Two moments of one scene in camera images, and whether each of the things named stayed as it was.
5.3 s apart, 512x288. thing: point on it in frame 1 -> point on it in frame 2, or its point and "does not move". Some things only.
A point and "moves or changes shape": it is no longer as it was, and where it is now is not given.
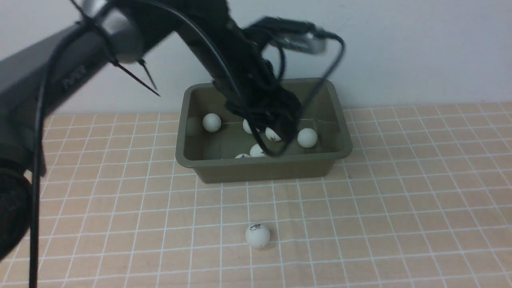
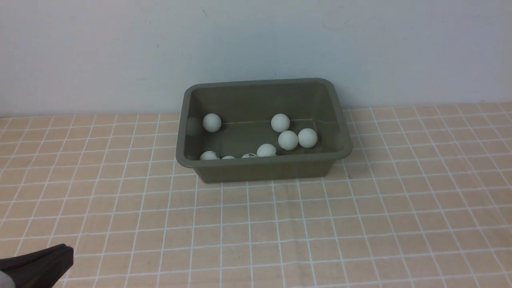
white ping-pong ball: x=246 y=127 moves or changes shape
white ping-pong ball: x=211 y=122 does not move
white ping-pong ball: x=307 y=137 does not move
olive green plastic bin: x=217 y=147 does not move
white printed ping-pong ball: x=271 y=134 moves or changes shape
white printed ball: x=257 y=236 -> x=209 y=155
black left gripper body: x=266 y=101 -> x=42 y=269
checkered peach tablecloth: x=423 y=199 does not move
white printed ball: x=256 y=151 -> x=266 y=150
